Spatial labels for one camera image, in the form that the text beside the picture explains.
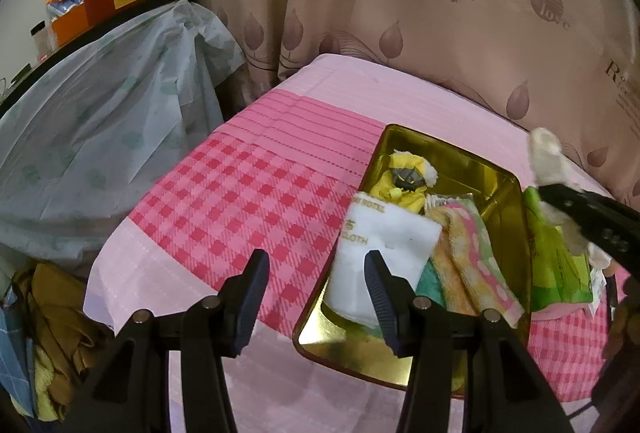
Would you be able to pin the blue and white packet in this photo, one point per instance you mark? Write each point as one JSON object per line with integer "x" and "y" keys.
{"x": 65, "y": 8}

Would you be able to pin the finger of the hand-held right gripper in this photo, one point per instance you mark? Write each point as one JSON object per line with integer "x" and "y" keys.
{"x": 610, "y": 223}

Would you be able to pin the pink checked blanket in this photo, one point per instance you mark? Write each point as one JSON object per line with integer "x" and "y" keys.
{"x": 225, "y": 193}

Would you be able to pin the jar with black lid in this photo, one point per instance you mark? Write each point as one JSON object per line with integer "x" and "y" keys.
{"x": 40, "y": 40}

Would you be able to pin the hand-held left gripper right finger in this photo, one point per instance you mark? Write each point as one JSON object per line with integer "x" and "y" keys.
{"x": 382, "y": 310}

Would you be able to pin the pale blue plastic cover sheet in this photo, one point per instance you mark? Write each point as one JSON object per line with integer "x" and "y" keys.
{"x": 100, "y": 123}

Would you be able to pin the gold tin box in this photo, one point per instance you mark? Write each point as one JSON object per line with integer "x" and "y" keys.
{"x": 450, "y": 158}

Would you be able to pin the pink yellow dotted towel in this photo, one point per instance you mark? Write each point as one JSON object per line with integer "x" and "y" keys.
{"x": 470, "y": 253}

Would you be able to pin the blue checked cloth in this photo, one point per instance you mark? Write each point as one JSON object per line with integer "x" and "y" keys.
{"x": 15, "y": 363}

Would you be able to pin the teal cloth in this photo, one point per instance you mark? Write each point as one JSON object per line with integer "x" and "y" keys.
{"x": 430, "y": 285}

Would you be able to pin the black sock with label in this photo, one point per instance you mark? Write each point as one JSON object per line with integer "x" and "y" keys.
{"x": 612, "y": 293}

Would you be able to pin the green tissue pack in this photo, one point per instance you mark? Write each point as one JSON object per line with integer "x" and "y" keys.
{"x": 555, "y": 263}

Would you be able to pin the cream sock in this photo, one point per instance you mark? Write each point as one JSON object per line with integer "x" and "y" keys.
{"x": 545, "y": 153}

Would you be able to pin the beige leaf print curtain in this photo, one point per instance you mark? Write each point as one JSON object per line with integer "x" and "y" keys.
{"x": 400, "y": 13}

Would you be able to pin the orange box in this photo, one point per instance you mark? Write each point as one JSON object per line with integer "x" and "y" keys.
{"x": 70, "y": 25}

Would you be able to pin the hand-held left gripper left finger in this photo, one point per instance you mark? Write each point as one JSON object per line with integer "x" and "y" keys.
{"x": 252, "y": 300}

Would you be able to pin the yellow cloth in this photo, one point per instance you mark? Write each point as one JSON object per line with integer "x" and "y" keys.
{"x": 47, "y": 383}

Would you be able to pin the white face cloth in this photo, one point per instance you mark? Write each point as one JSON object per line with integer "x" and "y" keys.
{"x": 380, "y": 238}

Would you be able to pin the brown cloth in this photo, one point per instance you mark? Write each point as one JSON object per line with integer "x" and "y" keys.
{"x": 60, "y": 323}

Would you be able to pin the yellow coat doll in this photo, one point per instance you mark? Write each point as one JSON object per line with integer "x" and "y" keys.
{"x": 392, "y": 193}

